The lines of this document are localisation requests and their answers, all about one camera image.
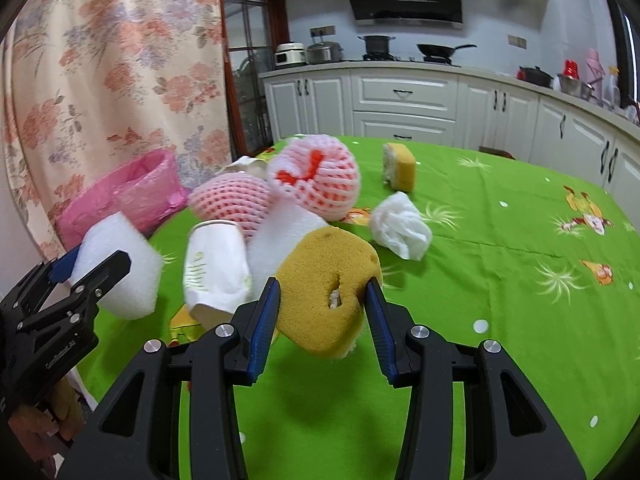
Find floral curtain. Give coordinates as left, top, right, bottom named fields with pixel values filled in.
left=0, top=0, right=233, bottom=261

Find white rice cooker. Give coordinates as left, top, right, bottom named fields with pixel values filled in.
left=275, top=42, right=307, bottom=68

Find white paper cup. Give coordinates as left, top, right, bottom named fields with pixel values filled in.
left=227, top=156, right=273, bottom=178
left=182, top=220, right=252, bottom=326

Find steel mixing bowl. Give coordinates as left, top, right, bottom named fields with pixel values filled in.
left=557, top=74, right=596, bottom=101

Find black and red casserole pot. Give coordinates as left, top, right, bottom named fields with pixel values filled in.
left=517, top=65, right=555, bottom=88

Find white foam sheet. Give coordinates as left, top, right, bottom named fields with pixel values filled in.
left=247, top=205, right=331, bottom=301

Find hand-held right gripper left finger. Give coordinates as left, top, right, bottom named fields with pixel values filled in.
left=57, top=276, right=282, bottom=480

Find gas stove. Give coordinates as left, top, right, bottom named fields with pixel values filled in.
left=362, top=55, right=461, bottom=67

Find pink foam net red print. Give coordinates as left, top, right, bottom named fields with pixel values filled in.
left=266, top=135, right=362, bottom=222

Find green printed tablecloth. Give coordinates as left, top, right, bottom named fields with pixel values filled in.
left=75, top=135, right=640, bottom=480

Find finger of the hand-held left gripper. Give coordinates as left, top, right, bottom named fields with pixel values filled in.
left=17, top=250, right=133, bottom=335
left=0, top=247, right=81, bottom=317

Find spray bottle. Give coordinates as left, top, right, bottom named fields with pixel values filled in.
left=602, top=66, right=621, bottom=106

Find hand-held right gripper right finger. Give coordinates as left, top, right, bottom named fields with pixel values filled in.
left=365, top=276, right=588, bottom=480

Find pink bin with plastic liner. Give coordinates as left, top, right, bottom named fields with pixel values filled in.
left=57, top=149, right=190, bottom=250

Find wooden glass door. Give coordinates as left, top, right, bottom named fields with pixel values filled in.
left=217, top=0, right=291, bottom=158

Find silver pressure cooker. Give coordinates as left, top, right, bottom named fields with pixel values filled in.
left=306, top=40, right=345, bottom=65

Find crumpled white paper cup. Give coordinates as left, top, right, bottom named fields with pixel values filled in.
left=227, top=156, right=273, bottom=178

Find person's left hand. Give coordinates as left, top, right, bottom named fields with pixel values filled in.
left=7, top=400, right=68, bottom=461

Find black wok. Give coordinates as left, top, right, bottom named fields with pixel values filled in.
left=416, top=43, right=477, bottom=63

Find white lower kitchen cabinets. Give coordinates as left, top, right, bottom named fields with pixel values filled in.
left=262, top=66, right=640, bottom=201

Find white foam block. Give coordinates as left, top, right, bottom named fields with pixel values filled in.
left=70, top=211, right=166, bottom=321

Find crumpled white tissue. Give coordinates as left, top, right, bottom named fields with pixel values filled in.
left=369, top=191, right=433, bottom=261

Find large yellow sponge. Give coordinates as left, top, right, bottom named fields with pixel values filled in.
left=275, top=225, right=385, bottom=361

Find black cooking pot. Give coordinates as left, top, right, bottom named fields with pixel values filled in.
left=357, top=35, right=396, bottom=58

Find dark window frame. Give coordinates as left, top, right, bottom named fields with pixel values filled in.
left=607, top=0, right=640, bottom=111

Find small yellow sponge block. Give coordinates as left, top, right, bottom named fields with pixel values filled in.
left=382, top=142, right=417, bottom=193

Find plain pink foam net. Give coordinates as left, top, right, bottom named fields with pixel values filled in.
left=187, top=174, right=276, bottom=241

